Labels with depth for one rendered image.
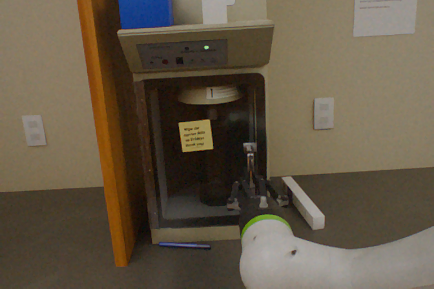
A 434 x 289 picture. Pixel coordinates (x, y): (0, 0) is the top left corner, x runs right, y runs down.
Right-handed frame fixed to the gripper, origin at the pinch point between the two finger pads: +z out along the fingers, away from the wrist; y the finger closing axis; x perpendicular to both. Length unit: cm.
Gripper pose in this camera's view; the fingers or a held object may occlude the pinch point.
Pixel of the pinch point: (250, 178)
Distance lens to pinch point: 96.8
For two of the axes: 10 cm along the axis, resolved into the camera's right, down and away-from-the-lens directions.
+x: 0.6, 9.6, 2.8
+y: -10.0, 0.6, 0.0
